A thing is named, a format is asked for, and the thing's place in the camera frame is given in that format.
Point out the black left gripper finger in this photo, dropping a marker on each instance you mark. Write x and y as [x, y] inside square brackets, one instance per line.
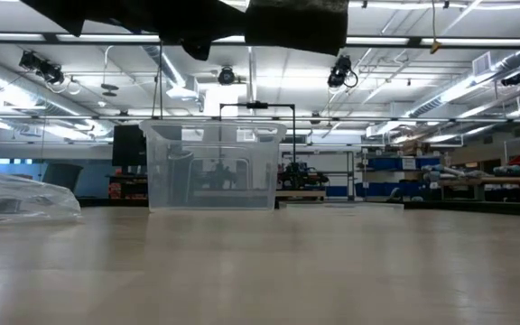
[206, 20]
[199, 50]

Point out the black elastic bandage roll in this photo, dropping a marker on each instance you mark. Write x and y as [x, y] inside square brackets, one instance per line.
[296, 27]

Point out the clear plastic bag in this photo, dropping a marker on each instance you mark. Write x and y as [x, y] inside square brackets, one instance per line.
[25, 198]

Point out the black background robot arm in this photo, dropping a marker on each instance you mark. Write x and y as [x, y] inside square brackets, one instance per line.
[219, 176]
[303, 173]

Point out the black ceiling disc fixture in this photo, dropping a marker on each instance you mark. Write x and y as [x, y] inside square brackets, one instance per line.
[109, 86]

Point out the black monitor screen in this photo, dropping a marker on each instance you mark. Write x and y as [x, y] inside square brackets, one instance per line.
[129, 144]

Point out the black cylindrical bin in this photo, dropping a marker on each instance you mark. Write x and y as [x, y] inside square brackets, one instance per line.
[179, 176]

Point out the clear plastic storage bin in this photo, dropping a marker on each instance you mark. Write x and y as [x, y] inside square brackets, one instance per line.
[215, 180]

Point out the dark cabinet with red items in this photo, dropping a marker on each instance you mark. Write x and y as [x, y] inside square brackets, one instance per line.
[127, 187]

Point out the grey tapered waste bin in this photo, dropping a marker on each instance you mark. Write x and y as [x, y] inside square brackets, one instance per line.
[61, 176]

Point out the small wooden bench top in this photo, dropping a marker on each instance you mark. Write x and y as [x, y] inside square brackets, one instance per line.
[300, 193]

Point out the grey metal rack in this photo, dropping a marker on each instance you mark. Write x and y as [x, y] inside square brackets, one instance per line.
[349, 173]

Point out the blue storage bins shelf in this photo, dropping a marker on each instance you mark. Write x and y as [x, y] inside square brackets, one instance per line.
[395, 163]

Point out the grey wrapped bundle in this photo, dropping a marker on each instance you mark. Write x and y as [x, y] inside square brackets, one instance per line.
[440, 170]
[515, 170]

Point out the white ceiling air vent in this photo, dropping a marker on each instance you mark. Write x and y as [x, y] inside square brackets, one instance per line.
[481, 63]

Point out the wooden workbench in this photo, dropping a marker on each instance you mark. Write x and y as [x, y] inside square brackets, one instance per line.
[513, 180]

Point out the black ceiling camera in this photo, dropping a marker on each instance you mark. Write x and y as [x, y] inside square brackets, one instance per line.
[340, 70]
[39, 67]
[226, 76]

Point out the black camera stand frame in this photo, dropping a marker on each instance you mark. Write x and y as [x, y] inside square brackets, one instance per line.
[256, 104]

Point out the black ceiling duct fixture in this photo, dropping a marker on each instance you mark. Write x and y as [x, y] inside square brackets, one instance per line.
[511, 80]

